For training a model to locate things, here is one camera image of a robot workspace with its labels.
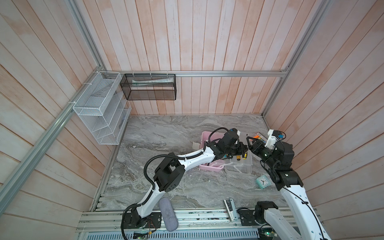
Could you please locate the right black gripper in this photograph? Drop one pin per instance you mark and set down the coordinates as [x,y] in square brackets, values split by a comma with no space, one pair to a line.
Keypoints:
[258,143]

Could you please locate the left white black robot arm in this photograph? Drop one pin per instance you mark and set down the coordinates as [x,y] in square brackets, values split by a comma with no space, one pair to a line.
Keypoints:
[164,173]

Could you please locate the pack of coloured highlighters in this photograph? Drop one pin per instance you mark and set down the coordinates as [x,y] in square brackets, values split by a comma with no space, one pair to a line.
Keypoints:
[260,137]

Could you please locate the black mesh wall basket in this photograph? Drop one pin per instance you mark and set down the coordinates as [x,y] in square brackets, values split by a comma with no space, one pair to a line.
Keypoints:
[149,87]

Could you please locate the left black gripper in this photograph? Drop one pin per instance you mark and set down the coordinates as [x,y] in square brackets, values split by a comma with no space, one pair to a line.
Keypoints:
[241,149]

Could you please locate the white wire mesh shelf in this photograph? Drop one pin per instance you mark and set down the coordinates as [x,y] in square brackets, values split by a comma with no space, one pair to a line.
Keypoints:
[103,109]

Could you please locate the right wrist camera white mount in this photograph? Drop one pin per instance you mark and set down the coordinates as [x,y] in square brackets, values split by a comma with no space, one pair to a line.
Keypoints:
[273,137]

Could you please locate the aluminium front rail frame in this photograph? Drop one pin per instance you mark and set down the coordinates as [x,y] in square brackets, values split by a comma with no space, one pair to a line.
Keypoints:
[194,224]

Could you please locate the metal bracket on rail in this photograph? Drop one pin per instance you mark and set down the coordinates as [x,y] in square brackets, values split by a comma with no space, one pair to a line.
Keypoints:
[231,209]

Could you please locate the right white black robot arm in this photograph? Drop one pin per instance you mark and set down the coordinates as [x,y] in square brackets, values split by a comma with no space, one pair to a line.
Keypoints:
[276,158]

